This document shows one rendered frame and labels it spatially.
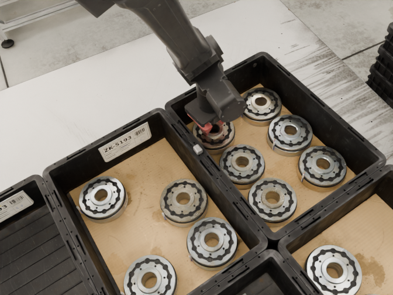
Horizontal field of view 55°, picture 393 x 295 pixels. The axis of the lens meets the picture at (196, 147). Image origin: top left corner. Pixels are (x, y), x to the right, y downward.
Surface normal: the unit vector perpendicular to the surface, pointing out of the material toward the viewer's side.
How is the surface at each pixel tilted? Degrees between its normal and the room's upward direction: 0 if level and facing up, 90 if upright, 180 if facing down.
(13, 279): 0
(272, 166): 0
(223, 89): 22
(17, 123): 0
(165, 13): 113
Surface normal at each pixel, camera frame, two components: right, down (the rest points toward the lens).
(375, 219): -0.07, -0.54
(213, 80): -0.38, -0.34
